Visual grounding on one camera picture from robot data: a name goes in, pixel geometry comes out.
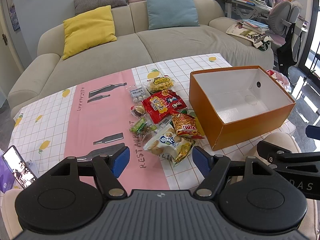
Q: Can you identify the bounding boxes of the beige sofa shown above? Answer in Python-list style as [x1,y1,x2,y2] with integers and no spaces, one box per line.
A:
[8,0,274,116]

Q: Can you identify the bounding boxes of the blue cushion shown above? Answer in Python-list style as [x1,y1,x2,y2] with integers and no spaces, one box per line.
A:
[146,0,199,30]

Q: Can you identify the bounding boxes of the orange chips snack bag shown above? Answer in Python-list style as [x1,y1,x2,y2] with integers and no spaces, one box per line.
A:
[171,112,204,139]

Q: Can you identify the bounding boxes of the white biscuit snack bag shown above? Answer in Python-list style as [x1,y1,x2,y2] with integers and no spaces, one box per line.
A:
[143,124,195,166]

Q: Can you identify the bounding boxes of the grey cushion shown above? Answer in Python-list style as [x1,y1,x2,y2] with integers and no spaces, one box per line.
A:
[74,0,127,16]

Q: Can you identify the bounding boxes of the grey office chair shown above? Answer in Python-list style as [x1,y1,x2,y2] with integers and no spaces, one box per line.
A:
[268,1,302,76]

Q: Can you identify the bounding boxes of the pink trash bag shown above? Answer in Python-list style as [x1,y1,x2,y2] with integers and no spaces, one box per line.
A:
[266,69,292,93]

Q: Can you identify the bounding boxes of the green sausage snack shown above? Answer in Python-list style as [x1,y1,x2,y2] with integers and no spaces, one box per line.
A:
[129,117,158,141]

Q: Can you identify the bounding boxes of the red snack bag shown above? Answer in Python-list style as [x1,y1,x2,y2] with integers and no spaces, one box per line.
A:
[142,89,187,124]

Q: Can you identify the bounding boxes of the smartphone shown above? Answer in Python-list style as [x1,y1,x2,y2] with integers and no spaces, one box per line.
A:
[2,145,37,189]

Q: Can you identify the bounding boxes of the small date walnut pack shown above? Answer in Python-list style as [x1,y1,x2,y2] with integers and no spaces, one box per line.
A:
[130,103,146,118]

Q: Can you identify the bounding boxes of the white balls snack pack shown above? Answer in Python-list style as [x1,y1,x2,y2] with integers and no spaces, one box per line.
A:
[129,85,150,103]

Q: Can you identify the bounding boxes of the orange cardboard box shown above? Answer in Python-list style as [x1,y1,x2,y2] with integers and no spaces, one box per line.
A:
[189,66,295,151]

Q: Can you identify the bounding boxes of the yellow cushion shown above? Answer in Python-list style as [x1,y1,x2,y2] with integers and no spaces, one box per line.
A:
[62,5,117,60]

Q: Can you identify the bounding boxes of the yellow waffle snack pack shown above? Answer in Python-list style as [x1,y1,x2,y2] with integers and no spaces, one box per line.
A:
[144,75,174,94]

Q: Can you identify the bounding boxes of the stack of books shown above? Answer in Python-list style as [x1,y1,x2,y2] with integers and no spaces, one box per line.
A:
[226,20,273,51]

